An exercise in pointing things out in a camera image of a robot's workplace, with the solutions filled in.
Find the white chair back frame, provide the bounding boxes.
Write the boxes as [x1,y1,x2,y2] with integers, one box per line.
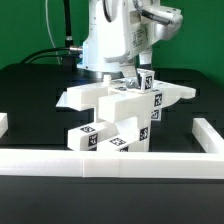
[55,74,196,124]

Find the white U-shaped obstacle fence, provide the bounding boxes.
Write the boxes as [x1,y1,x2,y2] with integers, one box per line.
[0,118,224,179]

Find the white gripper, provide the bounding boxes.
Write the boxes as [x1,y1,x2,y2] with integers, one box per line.
[103,0,183,89]

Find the white part left edge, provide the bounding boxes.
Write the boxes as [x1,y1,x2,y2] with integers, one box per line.
[0,113,8,138]

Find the white chair seat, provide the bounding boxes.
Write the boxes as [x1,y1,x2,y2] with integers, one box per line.
[94,106,153,153]

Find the thin white cable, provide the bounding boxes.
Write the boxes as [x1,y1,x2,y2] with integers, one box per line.
[44,0,63,66]

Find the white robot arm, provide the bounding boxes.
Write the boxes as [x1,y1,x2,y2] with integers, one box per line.
[78,0,183,88]

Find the black cable bundle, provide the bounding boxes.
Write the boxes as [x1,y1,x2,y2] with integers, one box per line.
[19,0,84,68]

